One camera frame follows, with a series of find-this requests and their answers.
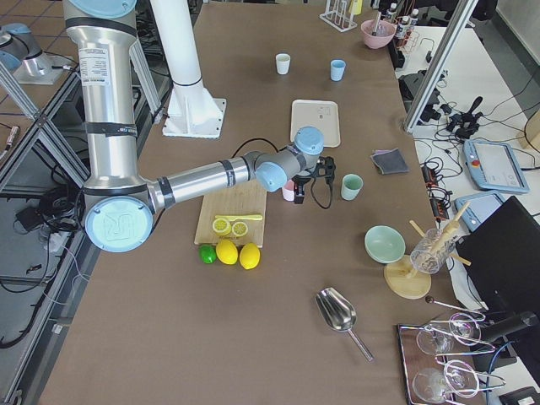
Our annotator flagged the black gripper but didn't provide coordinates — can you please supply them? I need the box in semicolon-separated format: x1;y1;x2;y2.
293;175;311;204

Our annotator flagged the pink plastic cup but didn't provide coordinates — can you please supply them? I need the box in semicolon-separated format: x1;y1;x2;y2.
281;180;294;202

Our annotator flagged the white plastic cup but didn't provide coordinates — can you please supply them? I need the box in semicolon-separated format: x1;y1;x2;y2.
275;53;291;75

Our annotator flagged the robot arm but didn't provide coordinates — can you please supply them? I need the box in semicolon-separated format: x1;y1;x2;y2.
63;1;324;252
1;23;62;85

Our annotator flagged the beige rabbit tray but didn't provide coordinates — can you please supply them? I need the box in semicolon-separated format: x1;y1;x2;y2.
289;100;341;148

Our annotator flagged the black framed mirror tray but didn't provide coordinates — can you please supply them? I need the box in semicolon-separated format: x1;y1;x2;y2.
397;325;506;404

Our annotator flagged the yellow plastic knife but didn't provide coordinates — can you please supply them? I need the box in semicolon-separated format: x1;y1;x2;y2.
214;214;263;221

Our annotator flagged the bamboo cutting board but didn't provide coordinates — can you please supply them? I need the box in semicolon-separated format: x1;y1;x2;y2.
194;181;267;248

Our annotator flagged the green plastic cup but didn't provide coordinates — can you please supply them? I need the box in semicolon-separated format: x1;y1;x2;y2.
341;174;364;201

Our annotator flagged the lemon half slice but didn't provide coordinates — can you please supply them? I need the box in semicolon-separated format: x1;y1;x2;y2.
212;218;232;236
231;221;249;238

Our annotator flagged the whole yellow lemon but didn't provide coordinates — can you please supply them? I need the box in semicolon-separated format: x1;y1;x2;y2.
215;239;239;265
240;243;261;270

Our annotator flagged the mint green bowl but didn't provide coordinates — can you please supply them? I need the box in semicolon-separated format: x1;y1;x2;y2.
364;225;406;264

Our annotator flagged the grey folded cloth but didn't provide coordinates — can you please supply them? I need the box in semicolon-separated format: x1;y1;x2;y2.
370;148;409;175

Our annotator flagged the green lime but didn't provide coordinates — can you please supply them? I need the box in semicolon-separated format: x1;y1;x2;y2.
198;245;217;264

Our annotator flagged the steel scoop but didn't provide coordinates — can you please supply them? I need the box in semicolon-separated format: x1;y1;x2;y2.
316;287;374;362

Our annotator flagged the wooden mug tree stand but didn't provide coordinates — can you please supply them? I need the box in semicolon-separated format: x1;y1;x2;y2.
384;202;472;300

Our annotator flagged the blue plastic cup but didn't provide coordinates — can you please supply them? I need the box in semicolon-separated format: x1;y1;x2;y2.
330;59;347;82

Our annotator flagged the clear glass mug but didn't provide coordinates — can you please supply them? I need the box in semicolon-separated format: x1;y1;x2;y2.
410;229;456;274

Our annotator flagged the blue teach pendant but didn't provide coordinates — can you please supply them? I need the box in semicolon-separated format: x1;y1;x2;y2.
463;139;530;194
454;191;505;232

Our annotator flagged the steel muddler in bowl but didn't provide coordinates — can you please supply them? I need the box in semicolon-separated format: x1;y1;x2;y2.
370;12;381;36

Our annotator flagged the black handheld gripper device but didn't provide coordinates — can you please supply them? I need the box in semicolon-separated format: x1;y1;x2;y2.
446;96;483;140

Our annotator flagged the pink bowl with ice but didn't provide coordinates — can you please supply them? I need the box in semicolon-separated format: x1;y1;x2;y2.
360;19;397;49

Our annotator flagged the wine glass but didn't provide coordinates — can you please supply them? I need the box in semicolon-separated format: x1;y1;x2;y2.
416;312;481;355
413;359;479;404

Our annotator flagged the black computer monitor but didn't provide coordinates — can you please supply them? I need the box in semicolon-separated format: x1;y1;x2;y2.
457;197;539;314

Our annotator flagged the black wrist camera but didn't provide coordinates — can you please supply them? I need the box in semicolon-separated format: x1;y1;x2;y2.
316;156;336;185

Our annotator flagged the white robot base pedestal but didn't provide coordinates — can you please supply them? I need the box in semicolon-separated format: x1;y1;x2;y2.
151;0;226;139

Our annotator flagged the white wire dish rack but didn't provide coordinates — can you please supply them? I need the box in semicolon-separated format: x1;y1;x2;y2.
319;0;363;32

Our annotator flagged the aluminium frame post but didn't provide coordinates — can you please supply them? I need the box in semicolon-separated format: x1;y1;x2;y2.
403;0;478;134

